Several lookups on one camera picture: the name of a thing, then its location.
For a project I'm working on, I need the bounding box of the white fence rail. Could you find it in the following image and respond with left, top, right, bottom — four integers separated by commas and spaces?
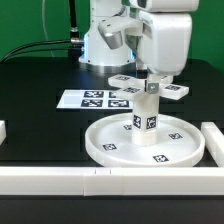
0, 167, 224, 196
0, 120, 6, 145
201, 122, 224, 168

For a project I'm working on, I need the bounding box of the black cable with connector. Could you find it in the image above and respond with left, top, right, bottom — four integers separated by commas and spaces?
0, 37, 85, 64

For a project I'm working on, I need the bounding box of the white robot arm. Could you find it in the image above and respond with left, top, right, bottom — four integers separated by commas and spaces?
80, 0, 199, 83

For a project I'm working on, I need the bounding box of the thin white cable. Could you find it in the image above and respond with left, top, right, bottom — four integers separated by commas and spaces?
41, 0, 55, 58

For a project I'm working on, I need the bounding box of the white left fence rail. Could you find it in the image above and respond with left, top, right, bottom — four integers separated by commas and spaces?
0, 120, 6, 145

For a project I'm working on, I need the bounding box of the white front fence rail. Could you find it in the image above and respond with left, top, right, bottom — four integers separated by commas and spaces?
0, 167, 224, 196

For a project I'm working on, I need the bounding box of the white cross-shaped table base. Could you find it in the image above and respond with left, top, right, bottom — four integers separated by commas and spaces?
108, 74, 189, 101

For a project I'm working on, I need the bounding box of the black vertical cable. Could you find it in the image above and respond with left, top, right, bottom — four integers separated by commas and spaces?
68, 0, 80, 38

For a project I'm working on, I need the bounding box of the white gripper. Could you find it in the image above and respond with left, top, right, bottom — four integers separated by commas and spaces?
98, 11, 192, 94

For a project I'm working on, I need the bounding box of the white round table top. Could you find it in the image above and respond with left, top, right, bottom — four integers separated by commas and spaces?
85, 113, 205, 168

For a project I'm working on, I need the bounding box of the white marker sheet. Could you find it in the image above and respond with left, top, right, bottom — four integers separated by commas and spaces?
57, 90, 133, 110

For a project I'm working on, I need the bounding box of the white right fence rail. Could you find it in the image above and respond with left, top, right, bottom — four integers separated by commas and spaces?
201, 122, 224, 168

